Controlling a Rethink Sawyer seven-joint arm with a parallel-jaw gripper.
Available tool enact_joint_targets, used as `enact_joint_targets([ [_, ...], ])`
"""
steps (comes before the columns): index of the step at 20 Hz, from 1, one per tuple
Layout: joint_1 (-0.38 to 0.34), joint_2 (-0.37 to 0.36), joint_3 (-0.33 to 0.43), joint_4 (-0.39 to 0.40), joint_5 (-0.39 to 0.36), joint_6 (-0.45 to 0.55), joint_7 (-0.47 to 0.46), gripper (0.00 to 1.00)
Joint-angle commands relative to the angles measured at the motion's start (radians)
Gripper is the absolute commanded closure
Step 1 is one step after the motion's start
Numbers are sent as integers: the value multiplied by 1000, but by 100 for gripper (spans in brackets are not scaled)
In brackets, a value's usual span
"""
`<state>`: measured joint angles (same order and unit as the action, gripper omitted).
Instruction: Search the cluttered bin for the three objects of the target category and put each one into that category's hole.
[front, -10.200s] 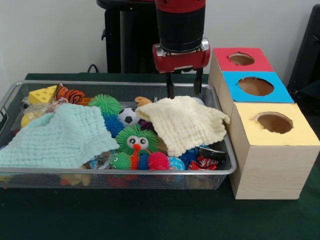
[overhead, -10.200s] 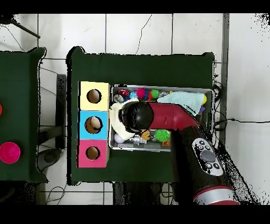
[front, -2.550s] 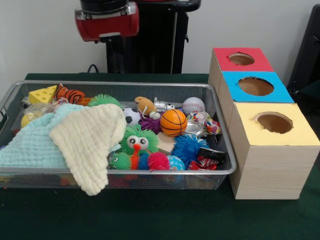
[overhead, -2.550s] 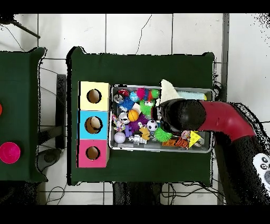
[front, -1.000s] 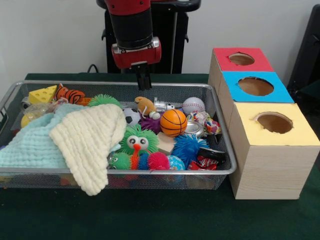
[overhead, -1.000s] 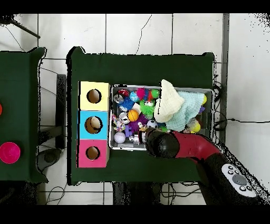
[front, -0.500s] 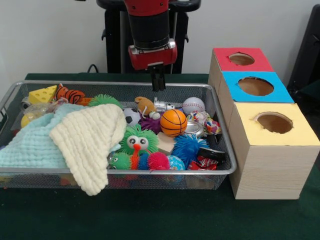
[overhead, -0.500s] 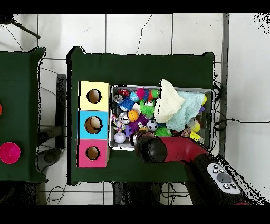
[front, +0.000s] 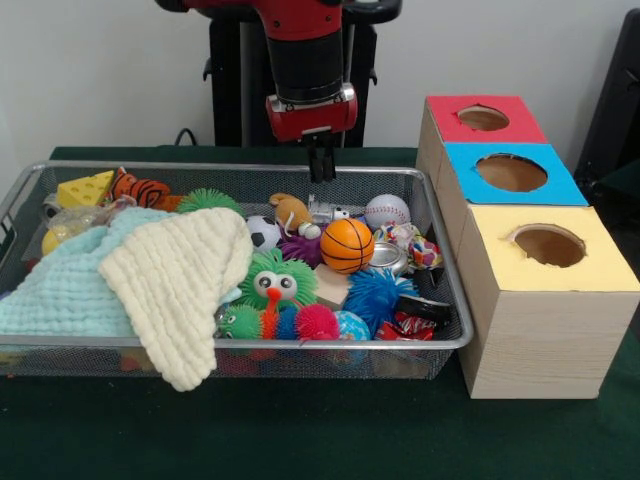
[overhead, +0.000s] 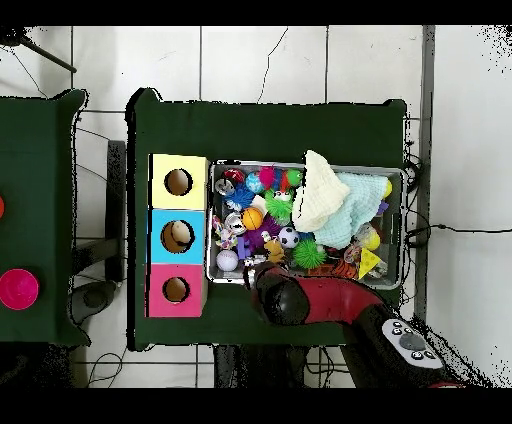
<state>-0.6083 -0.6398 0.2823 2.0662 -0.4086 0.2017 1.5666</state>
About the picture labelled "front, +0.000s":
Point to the small soccer ball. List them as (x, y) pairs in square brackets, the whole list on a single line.
[(265, 234)]

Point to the orange basketball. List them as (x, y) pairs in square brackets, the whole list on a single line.
[(347, 247)]

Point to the blue spiky ball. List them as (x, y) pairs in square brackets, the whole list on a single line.
[(375, 300)]

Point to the silver mesh bin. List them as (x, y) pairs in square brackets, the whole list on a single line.
[(350, 346)]

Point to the white baseball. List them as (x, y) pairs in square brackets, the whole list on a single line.
[(387, 211)]

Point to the multicolour spiky caterpillar toy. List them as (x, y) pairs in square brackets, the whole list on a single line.
[(315, 322)]

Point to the cream waffle cloth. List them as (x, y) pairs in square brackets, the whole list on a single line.
[(170, 290)]

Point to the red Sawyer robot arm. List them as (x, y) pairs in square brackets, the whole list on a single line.
[(305, 65)]

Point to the wooden box with three holes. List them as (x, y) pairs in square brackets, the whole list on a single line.
[(540, 345)]

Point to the black upright panel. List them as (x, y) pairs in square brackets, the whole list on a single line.
[(620, 100)]

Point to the light blue waffle cloth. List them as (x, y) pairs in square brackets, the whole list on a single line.
[(55, 300)]

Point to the yellow cheese wedge toy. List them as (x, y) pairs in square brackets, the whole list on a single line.
[(82, 190)]

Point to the silver robot toy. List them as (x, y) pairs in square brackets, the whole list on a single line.
[(322, 209)]

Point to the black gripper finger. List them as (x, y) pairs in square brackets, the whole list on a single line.
[(315, 160), (328, 160)]

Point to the dark green tablecloth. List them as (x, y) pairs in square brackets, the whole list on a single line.
[(300, 430)]

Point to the brown plush animal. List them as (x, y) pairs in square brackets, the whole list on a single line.
[(292, 210)]

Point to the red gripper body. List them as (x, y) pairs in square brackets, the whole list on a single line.
[(312, 120)]

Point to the green spiky monster with eyes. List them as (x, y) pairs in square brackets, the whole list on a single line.
[(295, 270)]

